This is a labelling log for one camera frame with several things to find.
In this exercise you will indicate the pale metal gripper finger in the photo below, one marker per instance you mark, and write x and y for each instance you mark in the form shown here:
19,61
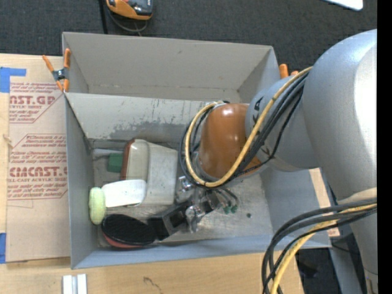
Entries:
194,220
185,189

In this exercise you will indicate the brown cardboard board, red print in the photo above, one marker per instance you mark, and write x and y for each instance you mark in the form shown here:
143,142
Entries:
36,164

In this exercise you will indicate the pale yellow-green sponge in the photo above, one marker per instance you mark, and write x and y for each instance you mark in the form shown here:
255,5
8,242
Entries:
97,205

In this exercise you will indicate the grey metal bin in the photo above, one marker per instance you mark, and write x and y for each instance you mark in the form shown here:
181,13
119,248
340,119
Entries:
159,72

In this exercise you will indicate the white box with red-brown rim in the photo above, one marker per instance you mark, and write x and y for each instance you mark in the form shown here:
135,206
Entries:
159,170

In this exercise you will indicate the black and red round brush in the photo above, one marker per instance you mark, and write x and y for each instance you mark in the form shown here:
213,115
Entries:
128,230

